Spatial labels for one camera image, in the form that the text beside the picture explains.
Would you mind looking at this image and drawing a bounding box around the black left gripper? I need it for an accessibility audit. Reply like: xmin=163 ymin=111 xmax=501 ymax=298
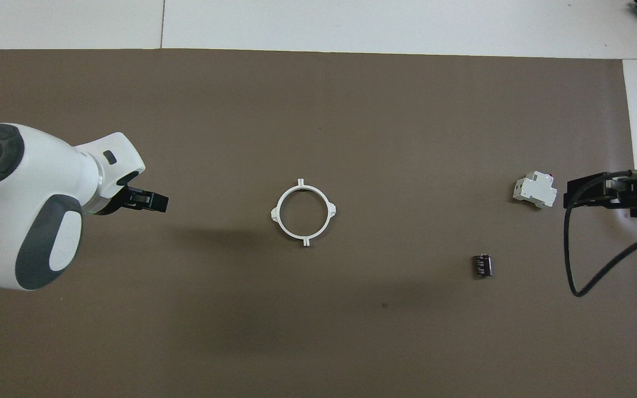
xmin=97 ymin=185 xmax=169 ymax=216

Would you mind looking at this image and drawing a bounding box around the white half-ring pipe clamp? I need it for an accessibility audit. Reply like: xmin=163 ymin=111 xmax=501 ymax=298
xmin=300 ymin=178 xmax=337 ymax=247
xmin=270 ymin=178 xmax=309 ymax=247

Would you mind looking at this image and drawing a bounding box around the white circuit breaker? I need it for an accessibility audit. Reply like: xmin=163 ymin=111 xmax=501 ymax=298
xmin=512 ymin=171 xmax=558 ymax=210

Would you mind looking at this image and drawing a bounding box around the black cylindrical capacitor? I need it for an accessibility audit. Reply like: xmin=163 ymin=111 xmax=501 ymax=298
xmin=472 ymin=253 xmax=494 ymax=279

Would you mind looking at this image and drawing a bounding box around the brown table mat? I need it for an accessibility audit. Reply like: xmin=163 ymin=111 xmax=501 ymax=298
xmin=0 ymin=49 xmax=637 ymax=398

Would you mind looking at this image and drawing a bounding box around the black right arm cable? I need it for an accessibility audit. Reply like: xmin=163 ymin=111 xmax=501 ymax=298
xmin=563 ymin=170 xmax=637 ymax=297

